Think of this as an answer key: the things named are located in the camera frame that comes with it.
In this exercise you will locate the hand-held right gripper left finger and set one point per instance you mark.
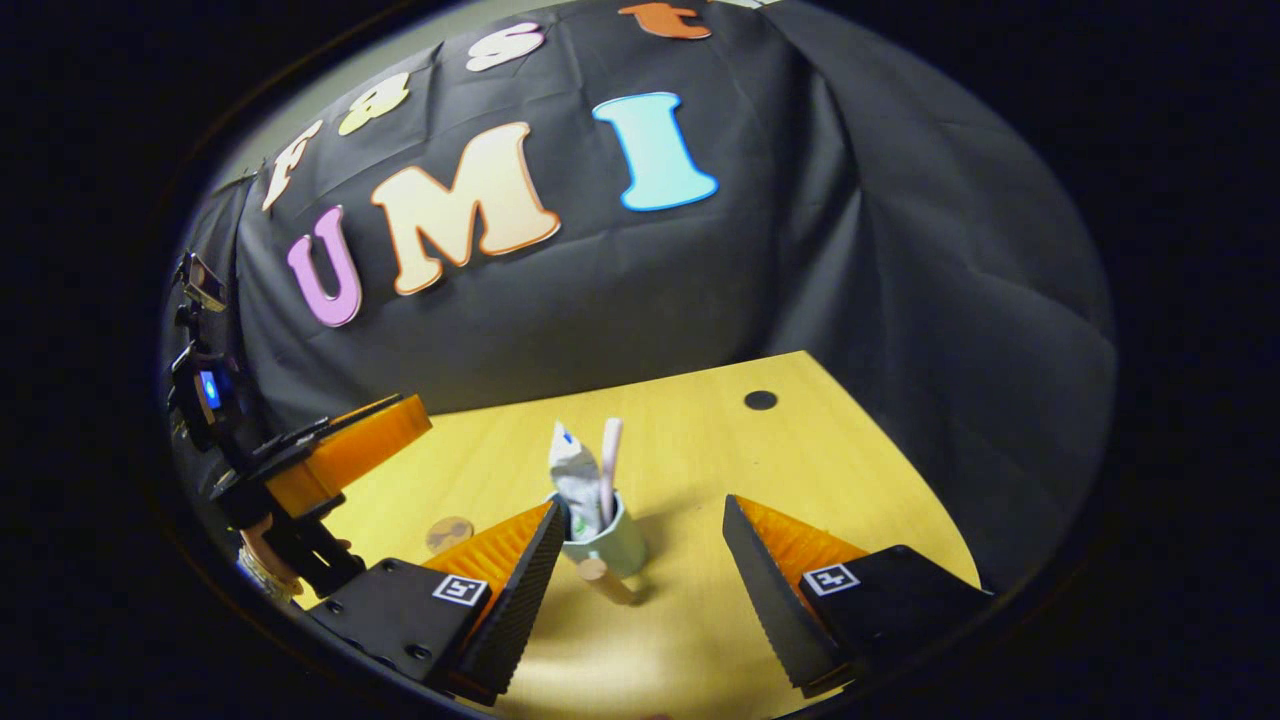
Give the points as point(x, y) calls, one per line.
point(525, 600)

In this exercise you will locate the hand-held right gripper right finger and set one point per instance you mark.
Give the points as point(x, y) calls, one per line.
point(770, 590)

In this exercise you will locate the wooden desktop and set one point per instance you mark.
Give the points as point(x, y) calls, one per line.
point(690, 450)

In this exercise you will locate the round cork coaster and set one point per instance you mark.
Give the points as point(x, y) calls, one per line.
point(448, 535)

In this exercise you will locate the pale pink toothbrush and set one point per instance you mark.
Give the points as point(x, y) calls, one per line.
point(610, 470)

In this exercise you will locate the white toothpaste tube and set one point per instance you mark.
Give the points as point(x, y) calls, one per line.
point(578, 480)

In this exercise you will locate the black backdrop cloth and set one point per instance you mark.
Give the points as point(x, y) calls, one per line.
point(650, 300)

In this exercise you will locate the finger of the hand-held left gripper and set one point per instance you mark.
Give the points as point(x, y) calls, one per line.
point(350, 455)

